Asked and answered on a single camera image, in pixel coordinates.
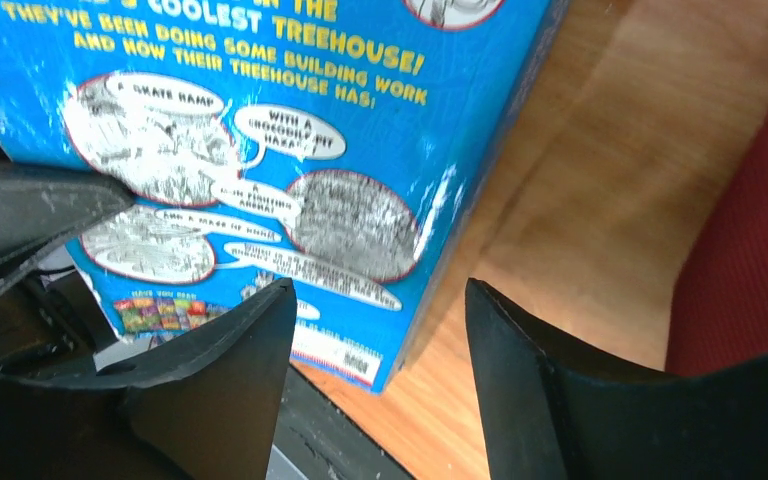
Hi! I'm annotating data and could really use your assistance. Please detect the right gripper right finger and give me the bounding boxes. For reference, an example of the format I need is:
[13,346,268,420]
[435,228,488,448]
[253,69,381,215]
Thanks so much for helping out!
[465,279,768,479]

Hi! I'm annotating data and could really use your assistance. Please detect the blue comic book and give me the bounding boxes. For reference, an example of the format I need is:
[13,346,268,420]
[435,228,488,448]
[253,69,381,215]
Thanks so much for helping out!
[0,1,568,393]

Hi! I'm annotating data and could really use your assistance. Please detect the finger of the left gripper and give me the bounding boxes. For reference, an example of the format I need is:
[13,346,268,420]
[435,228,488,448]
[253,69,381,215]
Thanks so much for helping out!
[0,160,135,296]

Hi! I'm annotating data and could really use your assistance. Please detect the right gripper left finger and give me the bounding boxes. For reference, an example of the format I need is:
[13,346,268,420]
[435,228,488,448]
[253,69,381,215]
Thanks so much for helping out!
[0,279,296,479]

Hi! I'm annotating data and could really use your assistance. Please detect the red backpack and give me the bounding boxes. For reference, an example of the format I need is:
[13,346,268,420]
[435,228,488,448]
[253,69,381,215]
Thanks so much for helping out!
[665,113,768,376]

